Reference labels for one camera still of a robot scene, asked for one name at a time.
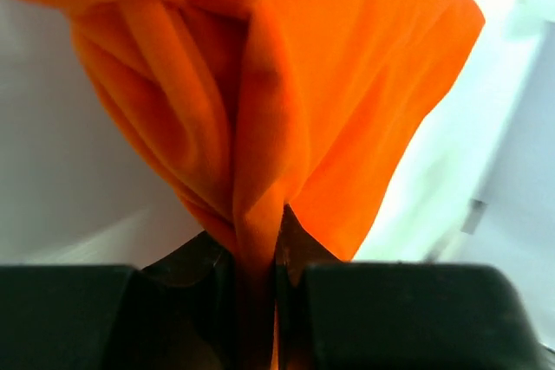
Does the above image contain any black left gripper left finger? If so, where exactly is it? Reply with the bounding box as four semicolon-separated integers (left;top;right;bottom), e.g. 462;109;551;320
1;233;235;370

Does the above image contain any orange t shirt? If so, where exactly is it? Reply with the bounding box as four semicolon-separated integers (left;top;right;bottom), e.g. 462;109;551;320
25;0;484;369

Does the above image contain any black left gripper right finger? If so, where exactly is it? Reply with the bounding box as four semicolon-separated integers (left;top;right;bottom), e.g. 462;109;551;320
275;208;554;369

